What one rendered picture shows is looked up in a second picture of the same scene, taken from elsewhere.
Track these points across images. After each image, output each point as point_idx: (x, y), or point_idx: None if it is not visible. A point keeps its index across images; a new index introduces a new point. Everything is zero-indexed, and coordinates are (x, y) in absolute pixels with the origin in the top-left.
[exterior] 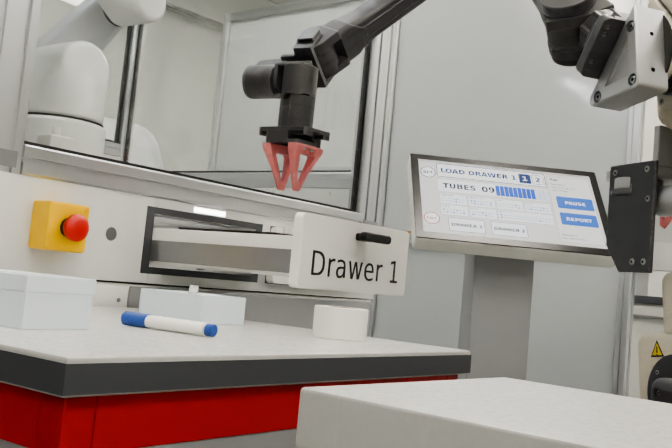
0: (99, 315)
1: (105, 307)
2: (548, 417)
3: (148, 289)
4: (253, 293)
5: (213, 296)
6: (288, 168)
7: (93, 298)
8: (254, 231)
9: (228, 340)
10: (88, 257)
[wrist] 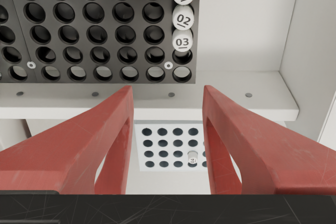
0: (162, 190)
1: (44, 124)
2: None
3: (151, 171)
4: None
5: (232, 161)
6: (114, 134)
7: (6, 123)
8: (128, 83)
9: None
10: None
